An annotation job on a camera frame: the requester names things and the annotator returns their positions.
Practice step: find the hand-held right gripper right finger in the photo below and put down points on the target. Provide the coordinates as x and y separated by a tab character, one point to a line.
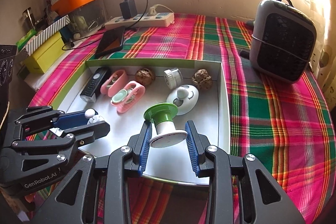
193	148

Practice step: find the green and white spool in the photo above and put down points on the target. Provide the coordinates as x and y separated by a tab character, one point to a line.
162	124

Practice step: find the glass jar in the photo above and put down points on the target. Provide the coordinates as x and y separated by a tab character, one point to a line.
28	16

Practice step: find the dark green box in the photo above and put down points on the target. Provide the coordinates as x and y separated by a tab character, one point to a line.
22	72

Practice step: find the white power strip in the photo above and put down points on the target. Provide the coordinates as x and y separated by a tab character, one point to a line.
157	19

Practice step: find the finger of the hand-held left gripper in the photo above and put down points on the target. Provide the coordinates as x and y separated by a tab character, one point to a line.
89	132
71	120

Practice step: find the cream heart print curtain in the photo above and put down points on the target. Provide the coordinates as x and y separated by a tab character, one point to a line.
325	61

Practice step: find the white ribbed cylinder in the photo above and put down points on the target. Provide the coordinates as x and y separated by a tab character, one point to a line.
172	78

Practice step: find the yellow box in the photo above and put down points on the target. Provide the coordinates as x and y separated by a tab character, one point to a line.
42	58

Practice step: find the grey striped box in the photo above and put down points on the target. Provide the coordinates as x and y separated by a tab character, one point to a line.
52	28

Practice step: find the clear plastic container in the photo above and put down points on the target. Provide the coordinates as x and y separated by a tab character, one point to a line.
89	16

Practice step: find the grey space heater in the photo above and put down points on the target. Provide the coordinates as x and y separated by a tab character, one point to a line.
283	43

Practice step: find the pink device with green cap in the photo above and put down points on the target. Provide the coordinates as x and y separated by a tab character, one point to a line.
119	98

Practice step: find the pink loop clip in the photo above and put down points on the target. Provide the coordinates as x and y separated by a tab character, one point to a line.
119	77

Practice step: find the green tissue pack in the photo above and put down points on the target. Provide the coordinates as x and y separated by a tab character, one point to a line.
25	39

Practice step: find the white plug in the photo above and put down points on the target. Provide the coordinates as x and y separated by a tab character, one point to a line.
152	12

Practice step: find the black phone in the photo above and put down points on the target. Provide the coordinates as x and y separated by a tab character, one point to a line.
110	41

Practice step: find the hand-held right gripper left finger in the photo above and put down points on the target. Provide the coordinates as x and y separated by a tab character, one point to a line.
145	145

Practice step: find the small white knob stand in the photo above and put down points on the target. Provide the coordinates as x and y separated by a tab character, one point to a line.
90	113

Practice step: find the green and white cardboard box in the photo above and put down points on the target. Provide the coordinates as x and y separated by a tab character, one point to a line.
118	140

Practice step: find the black charger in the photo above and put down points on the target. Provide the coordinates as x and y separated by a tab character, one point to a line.
128	8

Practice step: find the brown walnut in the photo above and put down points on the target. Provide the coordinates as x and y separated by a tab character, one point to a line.
145	76
201	79

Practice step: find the white round panda gadget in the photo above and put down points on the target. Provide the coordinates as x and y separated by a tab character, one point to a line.
187	100

